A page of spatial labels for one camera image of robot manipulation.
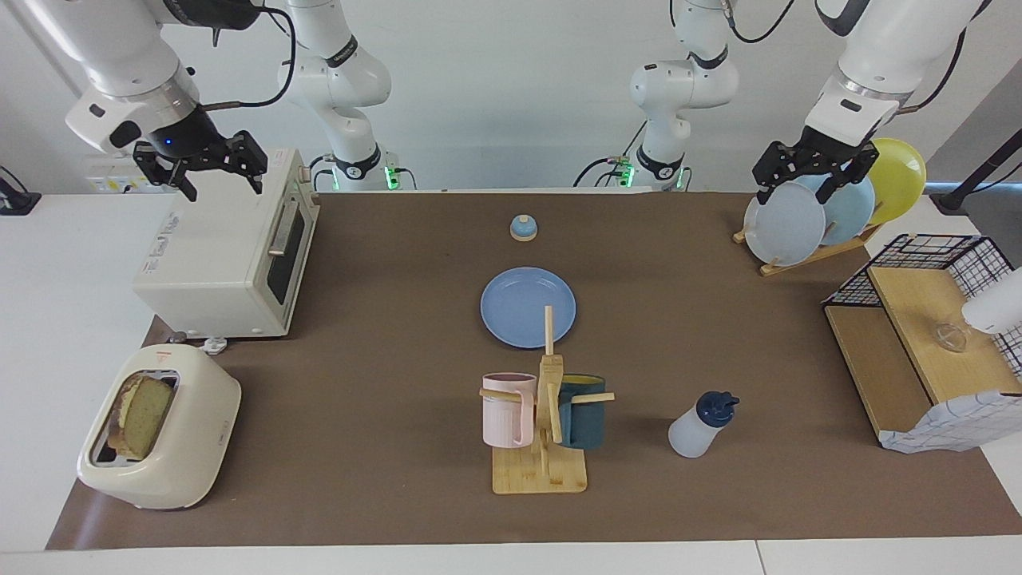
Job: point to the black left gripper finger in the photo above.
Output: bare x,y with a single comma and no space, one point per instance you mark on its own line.
770,168
858,166

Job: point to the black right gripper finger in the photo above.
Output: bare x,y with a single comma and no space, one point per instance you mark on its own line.
164,172
247,156

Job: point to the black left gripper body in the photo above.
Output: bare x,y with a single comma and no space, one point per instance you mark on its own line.
826,152

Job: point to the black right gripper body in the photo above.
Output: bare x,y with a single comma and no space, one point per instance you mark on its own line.
180,136

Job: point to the toasted bread slice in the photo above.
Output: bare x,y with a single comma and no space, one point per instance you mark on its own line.
144,415

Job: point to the translucent blue-capped seasoning bottle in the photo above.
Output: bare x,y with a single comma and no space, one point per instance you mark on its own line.
693,431

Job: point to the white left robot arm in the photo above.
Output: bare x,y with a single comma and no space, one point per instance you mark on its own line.
679,88

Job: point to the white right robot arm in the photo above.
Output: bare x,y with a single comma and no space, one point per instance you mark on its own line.
128,56

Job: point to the yellow round plate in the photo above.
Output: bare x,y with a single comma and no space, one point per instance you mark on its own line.
902,176

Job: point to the light blue round plate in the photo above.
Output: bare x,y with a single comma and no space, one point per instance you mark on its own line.
850,212

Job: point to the grey round plate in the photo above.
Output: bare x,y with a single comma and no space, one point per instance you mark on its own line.
782,228

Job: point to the wooden plate rack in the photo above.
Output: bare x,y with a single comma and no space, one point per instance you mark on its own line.
806,260

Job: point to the white toaster oven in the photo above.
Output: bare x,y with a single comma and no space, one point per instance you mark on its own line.
215,263

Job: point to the black clamp base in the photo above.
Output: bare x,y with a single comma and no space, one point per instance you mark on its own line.
16,204

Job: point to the wooden shelf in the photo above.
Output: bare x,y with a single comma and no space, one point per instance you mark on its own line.
918,319

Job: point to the clear glass cup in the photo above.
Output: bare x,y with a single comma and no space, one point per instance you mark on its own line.
952,337

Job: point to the white cylindrical object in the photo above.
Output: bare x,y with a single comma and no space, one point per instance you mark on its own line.
994,307

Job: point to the blue service bell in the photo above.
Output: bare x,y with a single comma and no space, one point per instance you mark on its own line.
524,230

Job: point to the white checked cloth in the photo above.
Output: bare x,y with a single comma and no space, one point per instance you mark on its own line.
958,423

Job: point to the cream two-slot toaster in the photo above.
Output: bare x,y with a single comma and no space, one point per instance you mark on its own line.
184,447

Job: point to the brown table mat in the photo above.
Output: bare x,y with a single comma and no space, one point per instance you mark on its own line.
383,439

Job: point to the teal mug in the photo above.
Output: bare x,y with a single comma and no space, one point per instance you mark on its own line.
587,423

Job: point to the pink ribbed mug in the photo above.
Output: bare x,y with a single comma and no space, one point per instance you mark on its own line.
503,415

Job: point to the wooden mug rack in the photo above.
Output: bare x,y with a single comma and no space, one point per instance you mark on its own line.
536,475

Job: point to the white wall power strip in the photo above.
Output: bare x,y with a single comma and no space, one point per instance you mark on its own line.
108,180

